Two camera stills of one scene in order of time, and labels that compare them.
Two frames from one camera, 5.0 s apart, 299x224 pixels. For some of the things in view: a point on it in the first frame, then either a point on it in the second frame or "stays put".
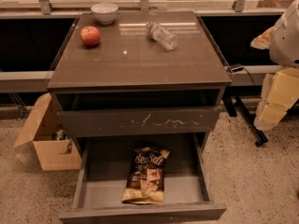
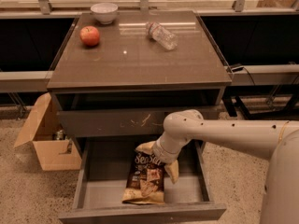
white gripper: x=286 y=41 to x=163 y=154
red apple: x=90 y=35 stays put
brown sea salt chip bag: x=145 y=183 stays put
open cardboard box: x=54 y=149 stays put
